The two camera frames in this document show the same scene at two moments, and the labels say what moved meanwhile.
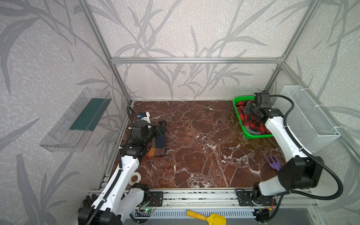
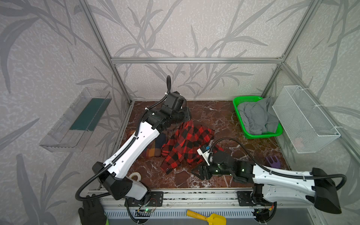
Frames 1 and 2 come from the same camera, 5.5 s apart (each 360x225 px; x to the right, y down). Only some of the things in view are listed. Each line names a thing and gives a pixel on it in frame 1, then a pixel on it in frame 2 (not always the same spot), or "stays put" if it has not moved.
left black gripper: x=161 y=128 to x=183 y=115
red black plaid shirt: x=250 y=121 to x=189 y=137
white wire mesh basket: x=307 y=123 stays put
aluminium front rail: x=220 y=198 stays put
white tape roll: x=131 y=183 stays put
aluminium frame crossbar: x=196 y=60 stays put
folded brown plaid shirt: x=157 y=147 stays put
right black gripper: x=253 y=111 to x=206 y=170
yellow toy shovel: x=213 y=219 stays put
